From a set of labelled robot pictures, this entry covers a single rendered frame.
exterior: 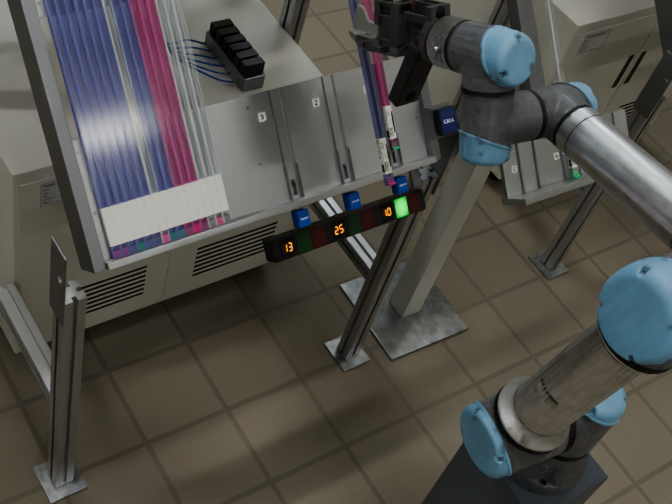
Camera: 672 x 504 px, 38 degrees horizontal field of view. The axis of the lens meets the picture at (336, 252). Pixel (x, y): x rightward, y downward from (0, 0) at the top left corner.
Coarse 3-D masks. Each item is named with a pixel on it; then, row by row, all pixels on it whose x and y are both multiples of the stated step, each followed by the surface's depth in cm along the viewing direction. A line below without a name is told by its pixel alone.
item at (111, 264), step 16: (416, 160) 180; (432, 160) 181; (368, 176) 174; (320, 192) 168; (336, 192) 169; (272, 208) 163; (288, 208) 164; (224, 224) 158; (240, 224) 159; (176, 240) 153; (192, 240) 155; (128, 256) 149; (144, 256) 151
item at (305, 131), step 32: (384, 64) 175; (256, 96) 161; (288, 96) 165; (320, 96) 168; (352, 96) 172; (224, 128) 159; (256, 128) 162; (288, 128) 165; (320, 128) 169; (352, 128) 173; (384, 128) 176; (416, 128) 181; (224, 160) 159; (256, 160) 162; (288, 160) 166; (320, 160) 170; (352, 160) 173; (256, 192) 163; (288, 192) 166; (96, 224) 148
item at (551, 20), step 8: (544, 0) 181; (552, 0) 181; (552, 8) 182; (552, 16) 182; (552, 24) 182; (552, 32) 182; (552, 40) 182; (552, 48) 183; (552, 56) 184; (560, 56) 183; (560, 64) 184; (560, 72) 184; (560, 80) 184; (576, 168) 188
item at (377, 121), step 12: (348, 0) 156; (360, 48) 157; (360, 60) 158; (372, 72) 158; (372, 84) 159; (372, 96) 159; (372, 108) 159; (372, 120) 160; (384, 132) 161; (384, 180) 163
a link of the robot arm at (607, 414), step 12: (612, 396) 149; (624, 396) 150; (600, 408) 146; (612, 408) 147; (624, 408) 149; (576, 420) 146; (588, 420) 147; (600, 420) 146; (612, 420) 147; (576, 432) 147; (588, 432) 148; (600, 432) 150; (576, 444) 148; (588, 444) 152; (564, 456) 155; (576, 456) 155
